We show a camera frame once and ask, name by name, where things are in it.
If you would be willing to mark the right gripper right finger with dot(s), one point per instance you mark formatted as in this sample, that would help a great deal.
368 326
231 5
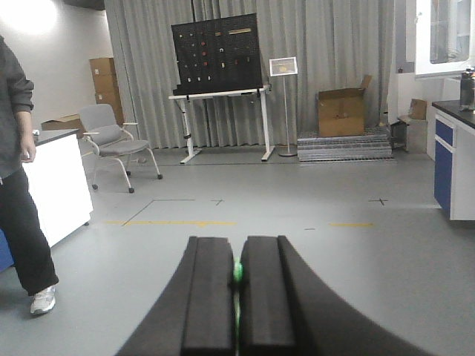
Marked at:
287 309

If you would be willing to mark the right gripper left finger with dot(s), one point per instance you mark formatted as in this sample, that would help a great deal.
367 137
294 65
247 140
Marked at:
195 314

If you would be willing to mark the green plastic spoon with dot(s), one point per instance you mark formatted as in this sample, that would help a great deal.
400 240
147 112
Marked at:
237 279

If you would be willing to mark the white counter cabinet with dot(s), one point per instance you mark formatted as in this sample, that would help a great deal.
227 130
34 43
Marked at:
58 185

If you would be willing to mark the blue white lab cabinet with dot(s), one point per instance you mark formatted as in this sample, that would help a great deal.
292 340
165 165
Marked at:
454 160

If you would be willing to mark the white standing desk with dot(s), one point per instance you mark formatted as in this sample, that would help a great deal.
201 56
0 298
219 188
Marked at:
236 117

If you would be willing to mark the metal grate stack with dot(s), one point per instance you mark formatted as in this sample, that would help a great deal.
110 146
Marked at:
372 145

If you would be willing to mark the person in grey hoodie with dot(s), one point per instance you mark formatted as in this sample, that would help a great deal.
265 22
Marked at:
19 216

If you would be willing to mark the grey office chair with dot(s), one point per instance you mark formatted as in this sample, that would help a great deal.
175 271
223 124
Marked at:
111 141

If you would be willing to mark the open cardboard box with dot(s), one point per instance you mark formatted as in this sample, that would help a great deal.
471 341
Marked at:
342 112

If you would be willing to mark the sign on pole stand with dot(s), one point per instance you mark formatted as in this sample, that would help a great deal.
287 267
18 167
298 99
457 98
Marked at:
284 67

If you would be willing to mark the stacked cardboard boxes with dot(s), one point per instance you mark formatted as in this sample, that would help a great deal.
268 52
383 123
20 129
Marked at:
106 85

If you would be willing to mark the black pegboard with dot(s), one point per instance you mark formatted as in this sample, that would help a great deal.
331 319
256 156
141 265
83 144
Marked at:
218 55

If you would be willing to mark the grey curtain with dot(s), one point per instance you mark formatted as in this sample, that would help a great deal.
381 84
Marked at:
336 43

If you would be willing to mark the dark water bottle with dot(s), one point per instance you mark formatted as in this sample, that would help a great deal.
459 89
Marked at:
466 94

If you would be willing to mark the white fume hood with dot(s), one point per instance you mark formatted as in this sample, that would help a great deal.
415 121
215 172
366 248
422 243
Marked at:
431 41

